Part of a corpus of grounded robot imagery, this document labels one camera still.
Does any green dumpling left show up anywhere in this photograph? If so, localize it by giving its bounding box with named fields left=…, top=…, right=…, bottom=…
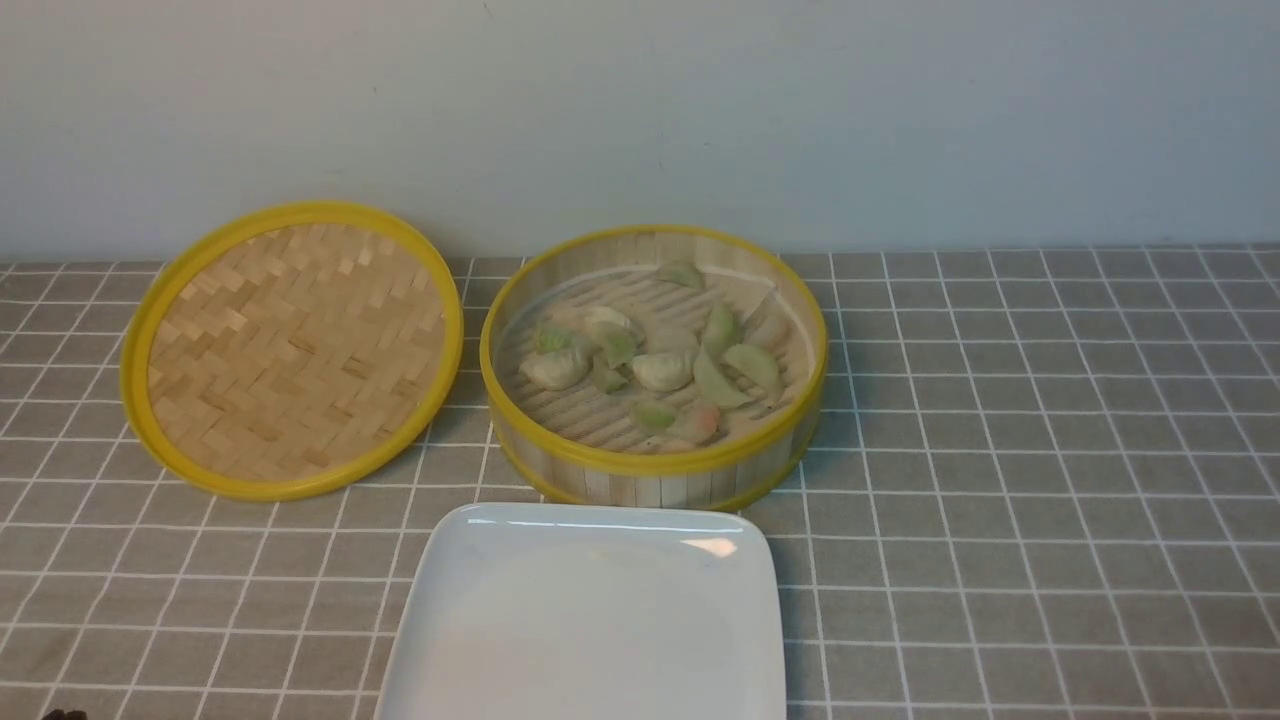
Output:
left=532, top=322, right=579, bottom=355

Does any grey checked tablecloth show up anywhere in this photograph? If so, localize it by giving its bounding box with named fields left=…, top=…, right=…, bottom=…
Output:
left=1, top=246, right=1279, bottom=719

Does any pink dumpling front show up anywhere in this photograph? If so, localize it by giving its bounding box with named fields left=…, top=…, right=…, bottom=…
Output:
left=666, top=401, right=721, bottom=446

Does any green dumpling back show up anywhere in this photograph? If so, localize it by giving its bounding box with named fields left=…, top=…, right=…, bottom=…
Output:
left=654, top=261, right=707, bottom=292

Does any white dumpling centre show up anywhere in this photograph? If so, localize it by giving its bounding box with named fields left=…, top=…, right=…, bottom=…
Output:
left=628, top=348, right=698, bottom=393

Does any green dumpling upright centre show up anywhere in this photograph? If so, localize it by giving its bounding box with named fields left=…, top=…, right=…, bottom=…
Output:
left=700, top=302, right=742, bottom=361

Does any green dumpling front small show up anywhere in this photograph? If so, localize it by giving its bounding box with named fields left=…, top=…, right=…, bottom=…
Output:
left=631, top=398, right=680, bottom=436

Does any bamboo steamer basket yellow rim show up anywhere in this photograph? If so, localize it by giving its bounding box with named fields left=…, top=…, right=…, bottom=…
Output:
left=479, top=225, right=828, bottom=511

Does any white dumpling left front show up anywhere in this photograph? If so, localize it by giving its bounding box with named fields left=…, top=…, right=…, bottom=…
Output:
left=518, top=346, right=593, bottom=392

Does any bamboo steamer lid yellow rim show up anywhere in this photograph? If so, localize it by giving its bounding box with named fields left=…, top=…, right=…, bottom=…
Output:
left=120, top=202, right=465, bottom=503

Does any white square plate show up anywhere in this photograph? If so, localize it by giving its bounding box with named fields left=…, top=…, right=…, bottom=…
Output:
left=375, top=503, right=787, bottom=719

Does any white dumpling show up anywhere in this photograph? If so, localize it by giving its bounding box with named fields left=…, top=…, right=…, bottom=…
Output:
left=628, top=348, right=698, bottom=393
left=518, top=346, right=593, bottom=392

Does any green dumpling right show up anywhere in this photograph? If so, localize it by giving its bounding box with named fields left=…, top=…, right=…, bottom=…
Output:
left=721, top=343, right=785, bottom=401

